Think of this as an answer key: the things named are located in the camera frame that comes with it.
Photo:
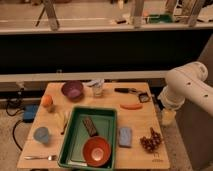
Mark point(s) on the green plastic tray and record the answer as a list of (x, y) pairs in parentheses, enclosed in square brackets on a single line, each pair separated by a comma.
[(71, 153)]

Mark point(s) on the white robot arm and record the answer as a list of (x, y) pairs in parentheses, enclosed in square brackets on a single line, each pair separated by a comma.
[(185, 82)]

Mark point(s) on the silver fork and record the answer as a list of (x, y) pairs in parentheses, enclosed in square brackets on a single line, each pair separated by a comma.
[(50, 157)]

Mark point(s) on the blue plastic cup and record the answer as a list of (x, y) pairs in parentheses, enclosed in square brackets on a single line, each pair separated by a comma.
[(42, 135)]

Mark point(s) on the orange carrot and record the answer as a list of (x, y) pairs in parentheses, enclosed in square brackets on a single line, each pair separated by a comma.
[(131, 106)]

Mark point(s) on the blue sponge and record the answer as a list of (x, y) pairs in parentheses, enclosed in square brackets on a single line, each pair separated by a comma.
[(125, 137)]

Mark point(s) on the purple bowl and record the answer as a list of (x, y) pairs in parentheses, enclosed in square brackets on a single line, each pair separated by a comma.
[(72, 89)]

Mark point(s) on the bunch of dark grapes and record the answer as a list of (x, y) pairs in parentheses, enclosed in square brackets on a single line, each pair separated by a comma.
[(152, 143)]

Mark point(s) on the brown chocolate bar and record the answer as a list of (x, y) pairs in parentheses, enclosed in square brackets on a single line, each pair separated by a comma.
[(90, 127)]

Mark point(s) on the blue box on floor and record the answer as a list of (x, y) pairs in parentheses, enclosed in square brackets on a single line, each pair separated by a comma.
[(30, 113)]

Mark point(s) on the yellow banana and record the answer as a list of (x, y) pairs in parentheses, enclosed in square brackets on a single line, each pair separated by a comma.
[(62, 120)]

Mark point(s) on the orange bowl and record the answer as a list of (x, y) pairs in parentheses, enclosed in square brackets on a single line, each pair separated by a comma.
[(96, 151)]

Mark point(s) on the orange fruit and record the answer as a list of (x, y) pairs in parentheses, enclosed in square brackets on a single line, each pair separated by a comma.
[(46, 100)]

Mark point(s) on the black handled tool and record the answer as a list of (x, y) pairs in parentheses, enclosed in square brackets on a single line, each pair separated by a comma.
[(126, 90)]

